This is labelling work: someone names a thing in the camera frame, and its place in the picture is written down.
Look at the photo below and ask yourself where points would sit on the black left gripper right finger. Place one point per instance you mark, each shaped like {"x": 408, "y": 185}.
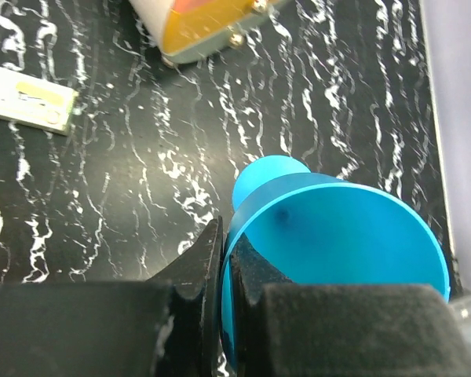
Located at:
{"x": 286, "y": 329}

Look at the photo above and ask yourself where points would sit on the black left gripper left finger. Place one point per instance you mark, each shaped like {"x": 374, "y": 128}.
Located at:
{"x": 164, "y": 326}

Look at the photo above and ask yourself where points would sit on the blue wine glass front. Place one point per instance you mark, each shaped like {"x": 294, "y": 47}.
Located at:
{"x": 320, "y": 230}

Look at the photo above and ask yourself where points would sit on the small white cardboard box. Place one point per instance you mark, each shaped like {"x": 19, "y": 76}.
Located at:
{"x": 35, "y": 102}

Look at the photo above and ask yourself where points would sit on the white round drawer cabinet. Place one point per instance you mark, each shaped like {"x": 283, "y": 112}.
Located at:
{"x": 189, "y": 31}

